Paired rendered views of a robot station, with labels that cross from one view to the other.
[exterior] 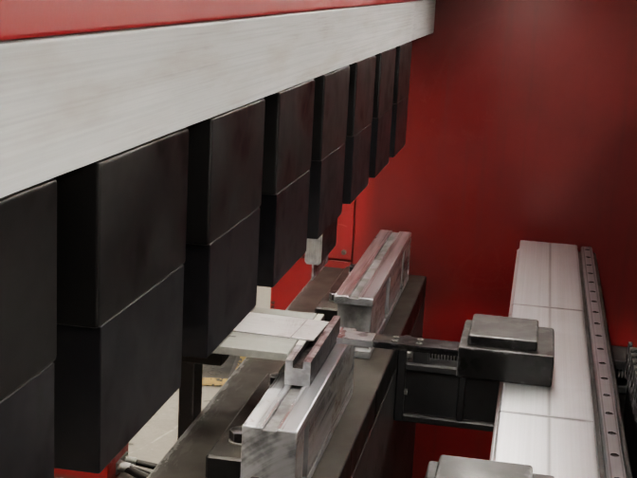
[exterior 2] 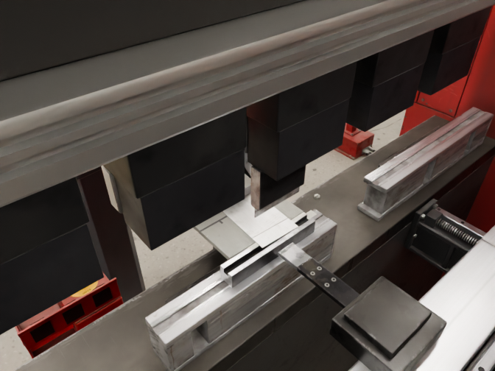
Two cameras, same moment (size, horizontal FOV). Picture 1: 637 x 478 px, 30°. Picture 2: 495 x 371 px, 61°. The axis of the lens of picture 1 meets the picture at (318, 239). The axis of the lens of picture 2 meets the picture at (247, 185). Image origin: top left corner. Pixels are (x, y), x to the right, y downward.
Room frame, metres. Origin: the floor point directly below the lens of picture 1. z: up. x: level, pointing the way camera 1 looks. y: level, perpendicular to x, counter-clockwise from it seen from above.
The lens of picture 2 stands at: (0.98, -0.30, 1.54)
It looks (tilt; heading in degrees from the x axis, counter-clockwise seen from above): 39 degrees down; 39
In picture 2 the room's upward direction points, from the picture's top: straight up
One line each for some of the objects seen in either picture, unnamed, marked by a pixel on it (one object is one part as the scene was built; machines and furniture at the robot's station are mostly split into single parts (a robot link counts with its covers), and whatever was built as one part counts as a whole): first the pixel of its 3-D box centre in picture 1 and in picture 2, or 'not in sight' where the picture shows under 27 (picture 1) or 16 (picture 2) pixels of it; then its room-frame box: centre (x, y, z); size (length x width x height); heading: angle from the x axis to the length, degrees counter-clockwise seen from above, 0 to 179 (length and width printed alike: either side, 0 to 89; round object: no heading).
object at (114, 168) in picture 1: (76, 281); not in sight; (0.65, 0.14, 1.26); 0.15 x 0.09 x 0.17; 170
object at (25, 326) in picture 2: not in sight; (65, 306); (1.16, 0.37, 0.75); 0.20 x 0.16 x 0.18; 170
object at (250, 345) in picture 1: (201, 324); (223, 199); (1.44, 0.14, 1.00); 0.26 x 0.18 x 0.01; 80
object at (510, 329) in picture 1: (445, 340); (345, 292); (1.38, -0.16, 1.01); 0.26 x 0.12 x 0.05; 80
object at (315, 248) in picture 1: (321, 233); (278, 181); (1.42, 0.00, 1.13); 0.10 x 0.02 x 0.10; 170
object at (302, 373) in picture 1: (314, 348); (270, 247); (1.40, 0.00, 0.99); 0.20 x 0.03 x 0.03; 170
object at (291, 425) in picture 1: (304, 408); (251, 283); (1.36, 0.01, 0.92); 0.39 x 0.06 x 0.10; 170
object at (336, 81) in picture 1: (295, 145); (175, 153); (1.24, 0.03, 1.26); 0.15 x 0.09 x 0.17; 170
